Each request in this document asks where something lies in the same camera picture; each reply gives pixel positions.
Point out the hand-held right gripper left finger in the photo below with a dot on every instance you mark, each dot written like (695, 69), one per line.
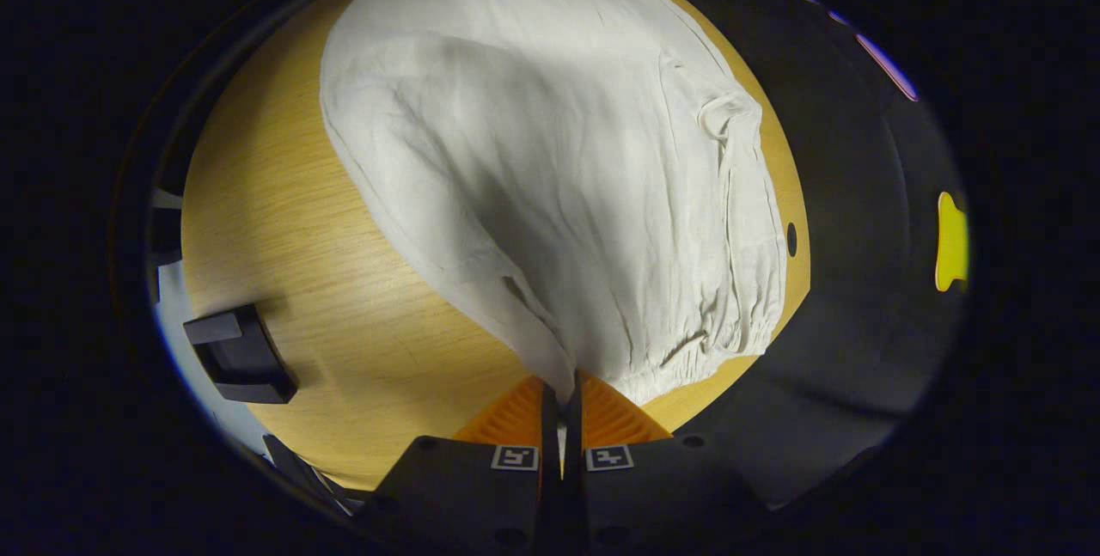
(550, 427)

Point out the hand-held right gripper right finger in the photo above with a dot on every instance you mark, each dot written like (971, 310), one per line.
(573, 427)

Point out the white jeans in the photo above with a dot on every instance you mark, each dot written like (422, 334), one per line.
(550, 152)

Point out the black backdrop cloth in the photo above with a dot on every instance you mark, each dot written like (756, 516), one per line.
(859, 281)

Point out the black angular bracket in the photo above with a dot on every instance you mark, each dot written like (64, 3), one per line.
(245, 358)

